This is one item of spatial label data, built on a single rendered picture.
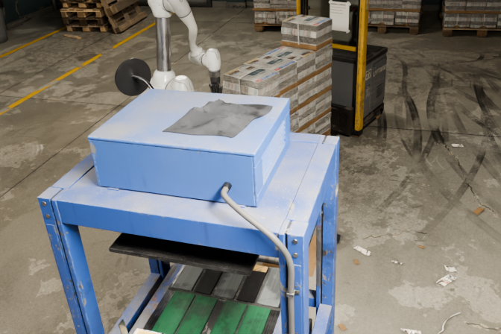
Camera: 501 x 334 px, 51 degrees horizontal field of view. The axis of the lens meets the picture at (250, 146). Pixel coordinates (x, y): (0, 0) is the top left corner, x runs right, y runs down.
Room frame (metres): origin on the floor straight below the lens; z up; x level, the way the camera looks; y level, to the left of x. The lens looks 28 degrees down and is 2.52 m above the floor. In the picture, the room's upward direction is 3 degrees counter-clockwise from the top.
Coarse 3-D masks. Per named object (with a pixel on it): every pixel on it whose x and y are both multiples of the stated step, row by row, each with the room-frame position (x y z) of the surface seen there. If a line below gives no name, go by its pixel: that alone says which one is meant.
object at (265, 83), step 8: (256, 72) 4.06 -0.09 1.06; (264, 72) 4.05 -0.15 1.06; (272, 72) 4.04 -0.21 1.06; (248, 80) 3.89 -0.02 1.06; (256, 80) 3.88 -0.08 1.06; (264, 80) 3.89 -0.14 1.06; (272, 80) 3.96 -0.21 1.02; (248, 88) 3.89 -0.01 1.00; (256, 88) 3.84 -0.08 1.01; (264, 88) 3.89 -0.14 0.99; (272, 88) 3.97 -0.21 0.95; (264, 96) 3.89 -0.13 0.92; (272, 96) 3.97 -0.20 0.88
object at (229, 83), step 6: (240, 66) 4.23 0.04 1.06; (246, 66) 4.22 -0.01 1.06; (252, 66) 4.22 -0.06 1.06; (228, 72) 4.09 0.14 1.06; (234, 72) 4.08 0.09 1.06; (240, 72) 4.08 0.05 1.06; (246, 72) 4.08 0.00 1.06; (228, 78) 4.03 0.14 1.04; (234, 78) 3.99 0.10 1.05; (228, 84) 4.03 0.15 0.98; (234, 84) 3.99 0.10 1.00; (228, 90) 4.03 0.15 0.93; (234, 90) 3.98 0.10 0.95
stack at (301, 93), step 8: (312, 80) 4.48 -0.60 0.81; (296, 88) 4.27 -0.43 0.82; (304, 88) 4.37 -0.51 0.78; (312, 88) 4.48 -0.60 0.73; (280, 96) 4.09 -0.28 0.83; (288, 96) 4.17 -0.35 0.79; (296, 96) 4.28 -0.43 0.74; (304, 96) 4.37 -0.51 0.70; (312, 96) 4.48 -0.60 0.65; (296, 104) 4.27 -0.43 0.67; (312, 104) 4.47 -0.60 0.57; (296, 112) 4.26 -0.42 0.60; (304, 112) 4.37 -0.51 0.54; (312, 112) 4.48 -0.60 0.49; (296, 120) 4.25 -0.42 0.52; (304, 120) 4.36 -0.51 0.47; (296, 128) 4.26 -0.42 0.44; (312, 128) 4.48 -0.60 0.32
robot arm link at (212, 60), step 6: (210, 48) 3.75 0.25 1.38; (216, 48) 3.77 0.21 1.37; (204, 54) 3.77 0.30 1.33; (210, 54) 3.71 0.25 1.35; (216, 54) 3.71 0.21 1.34; (204, 60) 3.74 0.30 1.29; (210, 60) 3.70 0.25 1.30; (216, 60) 3.70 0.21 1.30; (210, 66) 3.70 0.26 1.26; (216, 66) 3.70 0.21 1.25
